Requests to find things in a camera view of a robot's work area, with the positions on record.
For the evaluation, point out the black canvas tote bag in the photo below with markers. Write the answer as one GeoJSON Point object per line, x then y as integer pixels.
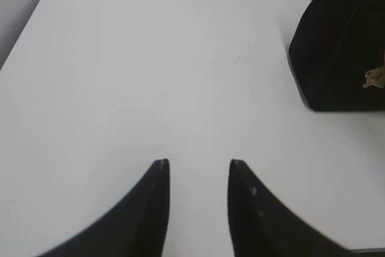
{"type": "Point", "coordinates": [337, 55]}

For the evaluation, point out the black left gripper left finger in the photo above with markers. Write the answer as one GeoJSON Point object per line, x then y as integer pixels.
{"type": "Point", "coordinates": [136, 226]}

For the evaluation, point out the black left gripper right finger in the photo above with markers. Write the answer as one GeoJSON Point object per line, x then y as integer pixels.
{"type": "Point", "coordinates": [260, 225]}

